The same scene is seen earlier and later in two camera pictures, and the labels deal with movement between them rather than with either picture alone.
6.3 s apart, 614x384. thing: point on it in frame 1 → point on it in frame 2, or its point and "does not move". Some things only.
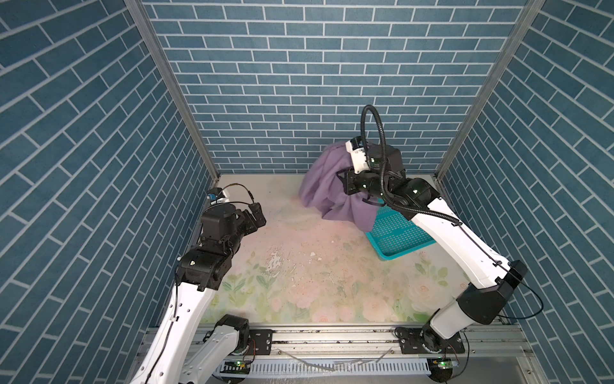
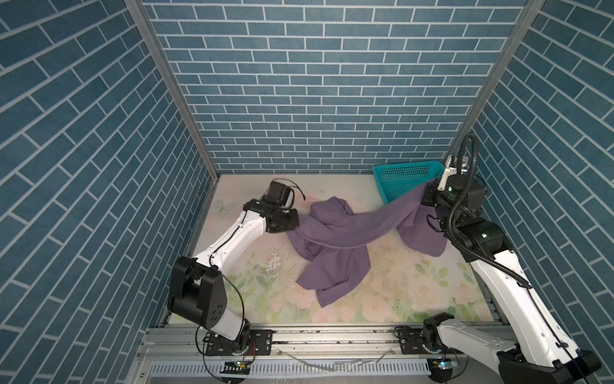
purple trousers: [321, 189] → [333, 236]
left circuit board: [237, 366] does not move
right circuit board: [441, 366] does not move
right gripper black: [351, 176] → [429, 190]
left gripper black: [252, 225] → [293, 222]
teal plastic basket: [393, 234] → [396, 180]
